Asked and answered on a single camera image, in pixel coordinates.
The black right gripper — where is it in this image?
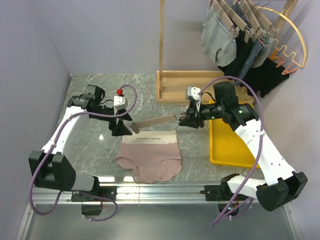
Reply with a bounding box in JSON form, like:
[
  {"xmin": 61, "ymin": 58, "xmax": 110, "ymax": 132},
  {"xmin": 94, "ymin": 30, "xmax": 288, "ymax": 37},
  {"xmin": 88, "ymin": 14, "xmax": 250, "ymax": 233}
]
[{"xmin": 178, "ymin": 100, "xmax": 225, "ymax": 129}]

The beige clip hanger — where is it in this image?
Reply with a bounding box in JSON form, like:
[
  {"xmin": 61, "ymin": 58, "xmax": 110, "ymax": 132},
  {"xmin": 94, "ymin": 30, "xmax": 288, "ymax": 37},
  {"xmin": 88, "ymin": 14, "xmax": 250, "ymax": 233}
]
[{"xmin": 126, "ymin": 100, "xmax": 188, "ymax": 134}]

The pink and cream underwear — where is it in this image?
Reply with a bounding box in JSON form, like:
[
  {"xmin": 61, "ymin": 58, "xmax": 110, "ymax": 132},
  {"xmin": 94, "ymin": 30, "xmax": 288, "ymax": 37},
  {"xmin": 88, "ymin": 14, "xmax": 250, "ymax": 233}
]
[{"xmin": 116, "ymin": 130, "xmax": 182, "ymax": 184}]

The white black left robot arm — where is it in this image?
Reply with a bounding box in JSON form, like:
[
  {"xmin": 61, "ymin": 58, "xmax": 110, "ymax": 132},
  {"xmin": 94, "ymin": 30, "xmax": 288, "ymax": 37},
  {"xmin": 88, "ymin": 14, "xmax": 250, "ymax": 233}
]
[{"xmin": 28, "ymin": 84, "xmax": 135, "ymax": 201}]

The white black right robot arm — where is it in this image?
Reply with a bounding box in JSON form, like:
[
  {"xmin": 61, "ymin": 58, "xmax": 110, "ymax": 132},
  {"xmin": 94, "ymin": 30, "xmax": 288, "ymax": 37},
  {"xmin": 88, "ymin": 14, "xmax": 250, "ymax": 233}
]
[{"xmin": 179, "ymin": 81, "xmax": 308, "ymax": 212}]

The black hanging underwear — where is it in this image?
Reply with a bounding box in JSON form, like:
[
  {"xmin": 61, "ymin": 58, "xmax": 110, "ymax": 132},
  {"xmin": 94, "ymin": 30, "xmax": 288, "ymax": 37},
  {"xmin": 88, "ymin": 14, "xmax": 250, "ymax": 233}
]
[
  {"xmin": 243, "ymin": 57, "xmax": 290, "ymax": 98},
  {"xmin": 218, "ymin": 31, "xmax": 253, "ymax": 77}
]

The black rear hanging underwear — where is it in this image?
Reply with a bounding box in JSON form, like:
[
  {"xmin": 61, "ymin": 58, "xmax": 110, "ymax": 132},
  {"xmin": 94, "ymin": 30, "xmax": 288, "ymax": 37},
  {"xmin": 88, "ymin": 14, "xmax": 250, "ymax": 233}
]
[{"xmin": 243, "ymin": 57, "xmax": 290, "ymax": 98}]

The beige hanger on grey underwear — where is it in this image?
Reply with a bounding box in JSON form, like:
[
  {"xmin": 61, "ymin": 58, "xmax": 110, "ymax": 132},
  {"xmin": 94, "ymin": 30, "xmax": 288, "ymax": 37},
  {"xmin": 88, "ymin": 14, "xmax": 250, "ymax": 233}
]
[{"xmin": 209, "ymin": 0, "xmax": 239, "ymax": 40}]

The striped blue hanging underwear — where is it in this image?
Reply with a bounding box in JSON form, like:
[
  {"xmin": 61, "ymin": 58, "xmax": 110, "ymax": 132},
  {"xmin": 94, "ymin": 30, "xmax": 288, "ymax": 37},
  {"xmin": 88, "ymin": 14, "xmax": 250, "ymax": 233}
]
[{"xmin": 238, "ymin": 0, "xmax": 266, "ymax": 80}]

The light grey hanging underwear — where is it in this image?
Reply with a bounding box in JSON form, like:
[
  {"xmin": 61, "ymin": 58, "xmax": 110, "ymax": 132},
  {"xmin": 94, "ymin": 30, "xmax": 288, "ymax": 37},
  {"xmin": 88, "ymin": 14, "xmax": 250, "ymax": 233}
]
[{"xmin": 251, "ymin": 37, "xmax": 275, "ymax": 68}]

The orange wavy clip hanger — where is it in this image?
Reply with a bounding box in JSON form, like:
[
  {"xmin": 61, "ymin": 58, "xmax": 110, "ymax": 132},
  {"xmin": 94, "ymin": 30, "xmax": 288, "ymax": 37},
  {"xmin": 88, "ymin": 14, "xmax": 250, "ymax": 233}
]
[{"xmin": 269, "ymin": 39, "xmax": 298, "ymax": 76}]

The yellow plastic tray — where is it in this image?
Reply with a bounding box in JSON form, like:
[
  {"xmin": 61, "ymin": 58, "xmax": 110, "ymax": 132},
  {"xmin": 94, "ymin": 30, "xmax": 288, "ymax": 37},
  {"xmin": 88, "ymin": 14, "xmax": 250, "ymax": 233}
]
[{"xmin": 208, "ymin": 100, "xmax": 264, "ymax": 169}]

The gold metal arc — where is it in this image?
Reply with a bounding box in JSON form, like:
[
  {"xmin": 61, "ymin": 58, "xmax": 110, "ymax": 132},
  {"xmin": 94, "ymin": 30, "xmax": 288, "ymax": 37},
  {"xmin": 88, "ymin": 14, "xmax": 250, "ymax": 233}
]
[{"xmin": 259, "ymin": 5, "xmax": 308, "ymax": 69}]

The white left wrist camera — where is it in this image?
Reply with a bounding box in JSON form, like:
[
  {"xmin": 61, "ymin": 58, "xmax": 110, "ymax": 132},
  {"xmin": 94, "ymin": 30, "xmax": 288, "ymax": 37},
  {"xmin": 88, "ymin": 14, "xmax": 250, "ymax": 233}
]
[{"xmin": 113, "ymin": 88, "xmax": 128, "ymax": 111}]

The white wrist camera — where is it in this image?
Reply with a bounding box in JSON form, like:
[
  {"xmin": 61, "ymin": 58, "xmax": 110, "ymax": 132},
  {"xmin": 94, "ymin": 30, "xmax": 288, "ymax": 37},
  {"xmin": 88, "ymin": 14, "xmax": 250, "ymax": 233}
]
[
  {"xmin": 185, "ymin": 86, "xmax": 201, "ymax": 110},
  {"xmin": 113, "ymin": 88, "xmax": 128, "ymax": 111}
]

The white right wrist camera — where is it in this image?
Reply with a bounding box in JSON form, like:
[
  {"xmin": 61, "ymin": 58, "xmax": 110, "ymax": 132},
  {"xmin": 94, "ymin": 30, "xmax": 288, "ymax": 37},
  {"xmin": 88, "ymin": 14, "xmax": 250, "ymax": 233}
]
[{"xmin": 185, "ymin": 86, "xmax": 201, "ymax": 110}]

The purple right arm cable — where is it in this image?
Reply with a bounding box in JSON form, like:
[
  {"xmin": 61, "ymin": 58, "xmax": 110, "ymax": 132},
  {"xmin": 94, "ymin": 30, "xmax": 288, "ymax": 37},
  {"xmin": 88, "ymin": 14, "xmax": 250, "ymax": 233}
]
[{"xmin": 197, "ymin": 75, "xmax": 266, "ymax": 228}]

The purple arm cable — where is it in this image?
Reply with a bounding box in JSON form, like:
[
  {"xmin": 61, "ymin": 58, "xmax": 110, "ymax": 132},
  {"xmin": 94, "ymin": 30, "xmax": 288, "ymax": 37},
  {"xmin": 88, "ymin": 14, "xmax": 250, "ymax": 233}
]
[
  {"xmin": 197, "ymin": 75, "xmax": 266, "ymax": 228},
  {"xmin": 29, "ymin": 84, "xmax": 138, "ymax": 222}
]

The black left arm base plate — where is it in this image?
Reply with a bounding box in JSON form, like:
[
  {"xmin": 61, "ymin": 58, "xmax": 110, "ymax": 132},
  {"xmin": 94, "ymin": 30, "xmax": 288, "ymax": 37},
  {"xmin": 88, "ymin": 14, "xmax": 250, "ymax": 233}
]
[{"xmin": 71, "ymin": 186, "xmax": 117, "ymax": 202}]

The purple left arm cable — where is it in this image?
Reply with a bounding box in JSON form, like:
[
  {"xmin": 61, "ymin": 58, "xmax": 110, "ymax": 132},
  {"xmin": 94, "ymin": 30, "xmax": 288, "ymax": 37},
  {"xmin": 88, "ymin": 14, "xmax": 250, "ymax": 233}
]
[{"xmin": 29, "ymin": 84, "xmax": 138, "ymax": 222}]

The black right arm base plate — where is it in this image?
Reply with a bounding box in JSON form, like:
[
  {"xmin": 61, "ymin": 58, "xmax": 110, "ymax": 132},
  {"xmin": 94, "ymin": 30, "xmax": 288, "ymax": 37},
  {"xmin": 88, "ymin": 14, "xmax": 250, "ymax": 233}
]
[{"xmin": 200, "ymin": 182, "xmax": 234, "ymax": 202}]

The aluminium rail frame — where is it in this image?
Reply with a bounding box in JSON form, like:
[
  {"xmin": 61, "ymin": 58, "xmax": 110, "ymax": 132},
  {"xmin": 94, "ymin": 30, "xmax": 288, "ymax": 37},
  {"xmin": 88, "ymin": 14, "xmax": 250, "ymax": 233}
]
[{"xmin": 14, "ymin": 117, "xmax": 301, "ymax": 240}]

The wooden rack upright post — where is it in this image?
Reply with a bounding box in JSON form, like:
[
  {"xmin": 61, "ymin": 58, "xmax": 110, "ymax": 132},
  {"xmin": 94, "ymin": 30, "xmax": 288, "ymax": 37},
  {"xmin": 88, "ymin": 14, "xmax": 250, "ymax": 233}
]
[{"xmin": 157, "ymin": 0, "xmax": 165, "ymax": 100}]

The wooden rack right post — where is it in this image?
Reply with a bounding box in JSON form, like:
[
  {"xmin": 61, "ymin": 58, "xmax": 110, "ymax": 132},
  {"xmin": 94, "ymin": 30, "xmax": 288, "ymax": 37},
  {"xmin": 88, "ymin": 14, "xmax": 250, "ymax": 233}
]
[{"xmin": 273, "ymin": 0, "xmax": 298, "ymax": 30}]

